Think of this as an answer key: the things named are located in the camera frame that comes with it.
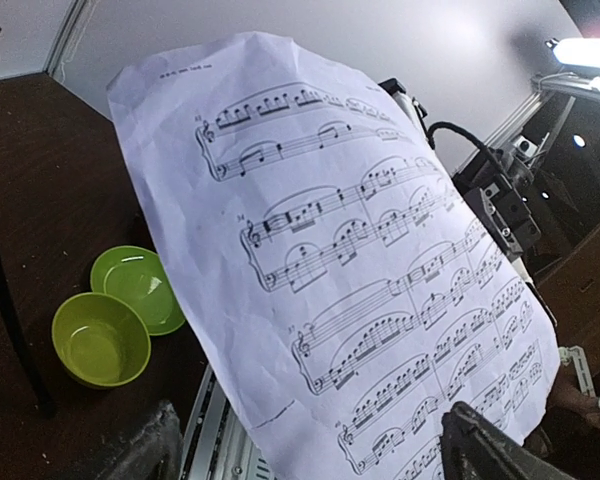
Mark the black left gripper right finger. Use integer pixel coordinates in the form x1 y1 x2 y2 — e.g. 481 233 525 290
440 402 573 480

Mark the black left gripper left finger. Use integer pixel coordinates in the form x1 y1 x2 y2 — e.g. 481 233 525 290
97 400 183 479

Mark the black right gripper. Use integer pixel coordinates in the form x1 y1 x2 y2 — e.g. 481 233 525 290
452 149 541 258

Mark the lavender paper sheet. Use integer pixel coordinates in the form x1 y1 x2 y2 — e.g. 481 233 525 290
107 32 559 479

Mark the lime green bowl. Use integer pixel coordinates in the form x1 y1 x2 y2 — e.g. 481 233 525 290
51 292 151 390

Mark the bright tube lamp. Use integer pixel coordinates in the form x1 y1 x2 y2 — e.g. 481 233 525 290
545 38 600 69

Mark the lime green plate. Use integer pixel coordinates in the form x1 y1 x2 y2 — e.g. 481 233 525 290
89 245 186 336

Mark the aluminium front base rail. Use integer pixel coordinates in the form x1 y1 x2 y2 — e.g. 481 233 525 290
180 367 275 480

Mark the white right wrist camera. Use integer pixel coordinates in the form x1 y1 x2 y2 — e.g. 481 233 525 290
377 77 431 150

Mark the aluminium right corner post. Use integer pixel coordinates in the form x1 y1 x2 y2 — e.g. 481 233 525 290
44 0 98 84

